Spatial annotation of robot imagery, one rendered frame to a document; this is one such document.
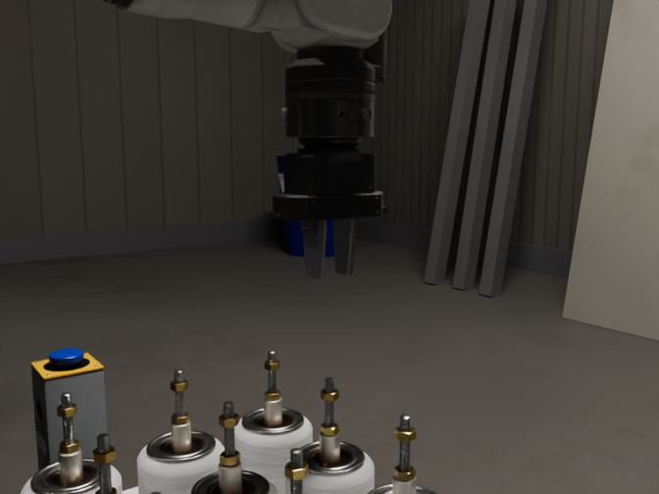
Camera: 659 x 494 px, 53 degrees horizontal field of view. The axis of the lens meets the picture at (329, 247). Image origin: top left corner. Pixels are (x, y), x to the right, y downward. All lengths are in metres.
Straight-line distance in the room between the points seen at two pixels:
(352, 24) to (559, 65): 2.61
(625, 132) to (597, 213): 0.27
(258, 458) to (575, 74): 2.59
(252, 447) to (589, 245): 1.75
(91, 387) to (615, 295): 1.78
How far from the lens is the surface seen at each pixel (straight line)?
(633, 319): 2.28
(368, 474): 0.73
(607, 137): 2.40
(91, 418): 0.89
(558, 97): 3.19
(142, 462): 0.77
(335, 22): 0.61
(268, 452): 0.80
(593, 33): 3.13
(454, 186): 2.86
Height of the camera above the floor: 0.58
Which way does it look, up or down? 9 degrees down
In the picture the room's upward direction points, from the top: straight up
